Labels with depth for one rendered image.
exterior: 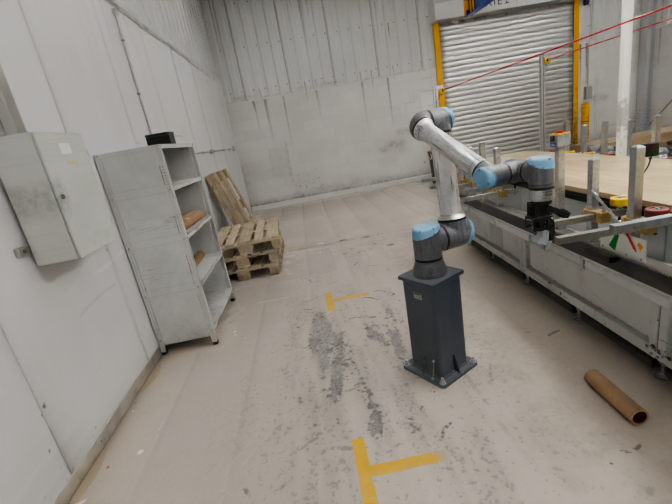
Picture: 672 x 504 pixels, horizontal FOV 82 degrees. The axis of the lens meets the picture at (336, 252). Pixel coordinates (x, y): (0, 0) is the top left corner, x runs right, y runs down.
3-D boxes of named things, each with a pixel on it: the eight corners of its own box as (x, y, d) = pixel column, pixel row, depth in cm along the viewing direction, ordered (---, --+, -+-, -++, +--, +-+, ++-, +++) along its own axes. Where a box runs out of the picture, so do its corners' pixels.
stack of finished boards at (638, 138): (705, 133, 787) (706, 124, 782) (596, 154, 769) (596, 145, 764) (669, 134, 860) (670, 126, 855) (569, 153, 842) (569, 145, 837)
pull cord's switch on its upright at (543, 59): (545, 168, 404) (544, 53, 372) (538, 166, 418) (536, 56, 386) (553, 166, 404) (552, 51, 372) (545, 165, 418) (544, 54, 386)
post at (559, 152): (558, 230, 212) (558, 147, 199) (553, 228, 217) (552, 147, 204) (566, 229, 212) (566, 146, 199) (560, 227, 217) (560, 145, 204)
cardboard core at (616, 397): (631, 411, 164) (584, 370, 193) (630, 426, 166) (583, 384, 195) (649, 408, 164) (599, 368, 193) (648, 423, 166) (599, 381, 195)
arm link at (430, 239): (408, 256, 214) (405, 226, 209) (434, 248, 219) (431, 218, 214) (424, 263, 200) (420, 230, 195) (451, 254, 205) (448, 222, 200)
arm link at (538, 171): (538, 154, 154) (560, 154, 145) (539, 185, 157) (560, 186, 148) (520, 158, 151) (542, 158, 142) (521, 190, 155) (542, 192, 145)
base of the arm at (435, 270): (431, 282, 200) (430, 264, 197) (405, 275, 215) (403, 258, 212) (455, 270, 209) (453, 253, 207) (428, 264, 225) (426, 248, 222)
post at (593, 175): (590, 256, 190) (592, 158, 176) (585, 254, 193) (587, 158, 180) (597, 255, 190) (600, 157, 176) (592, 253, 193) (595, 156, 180)
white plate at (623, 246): (644, 264, 156) (645, 240, 153) (599, 246, 181) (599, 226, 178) (645, 264, 156) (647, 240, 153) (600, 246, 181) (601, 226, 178)
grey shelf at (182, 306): (161, 355, 302) (92, 155, 257) (191, 307, 388) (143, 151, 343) (218, 344, 304) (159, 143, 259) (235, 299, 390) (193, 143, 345)
